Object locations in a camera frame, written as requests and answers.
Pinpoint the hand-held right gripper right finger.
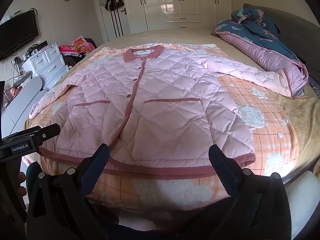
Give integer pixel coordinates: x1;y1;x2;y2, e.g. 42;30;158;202
207;144;292;240

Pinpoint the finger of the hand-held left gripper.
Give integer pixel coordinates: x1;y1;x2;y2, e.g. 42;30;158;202
40;124;61;141

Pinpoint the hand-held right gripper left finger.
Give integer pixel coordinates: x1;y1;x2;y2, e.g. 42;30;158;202
26;144;118;240

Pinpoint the pink quilted jacket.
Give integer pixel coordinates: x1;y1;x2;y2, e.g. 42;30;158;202
28;45;293;177

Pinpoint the dark clothes pile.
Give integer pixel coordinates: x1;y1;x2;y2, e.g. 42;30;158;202
62;52;87;68

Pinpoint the person's left hand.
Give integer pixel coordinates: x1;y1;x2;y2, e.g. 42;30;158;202
16;172;27;198

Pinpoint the white rounded board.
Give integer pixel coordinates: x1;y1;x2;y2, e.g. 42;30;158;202
1;76;48;136

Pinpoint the orange plaid blanket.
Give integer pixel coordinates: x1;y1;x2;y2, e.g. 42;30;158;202
25;42;299;212

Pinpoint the white drawer chest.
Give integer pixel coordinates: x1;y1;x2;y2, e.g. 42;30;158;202
22;42;70;90

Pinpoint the clutter of small items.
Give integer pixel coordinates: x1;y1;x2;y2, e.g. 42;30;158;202
25;40;49;58

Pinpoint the white plastic object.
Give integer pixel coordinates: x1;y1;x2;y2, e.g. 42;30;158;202
285;171;319;240

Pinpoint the pink printed cloth pile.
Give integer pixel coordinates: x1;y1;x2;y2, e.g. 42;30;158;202
59;36;97;56

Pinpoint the black flat television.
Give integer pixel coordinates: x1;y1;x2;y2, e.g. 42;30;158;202
0;10;39;61

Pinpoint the white door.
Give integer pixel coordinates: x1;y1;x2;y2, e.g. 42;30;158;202
91;0;130;42

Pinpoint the dark patterned cloth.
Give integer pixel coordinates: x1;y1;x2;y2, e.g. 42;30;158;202
307;76;320;98

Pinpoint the blue floral pink quilt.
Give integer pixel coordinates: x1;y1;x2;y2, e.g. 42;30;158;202
211;7;309;98

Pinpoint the bed with beige cover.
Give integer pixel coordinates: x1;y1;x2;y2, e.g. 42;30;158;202
24;27;320;188

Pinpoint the black striped bag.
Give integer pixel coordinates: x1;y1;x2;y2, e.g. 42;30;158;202
104;0;117;12

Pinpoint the grey upholstered headboard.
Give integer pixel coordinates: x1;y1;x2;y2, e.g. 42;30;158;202
244;4;320;80

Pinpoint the white glossy wardrobe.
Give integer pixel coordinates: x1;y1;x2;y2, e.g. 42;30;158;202
139;0;233;30

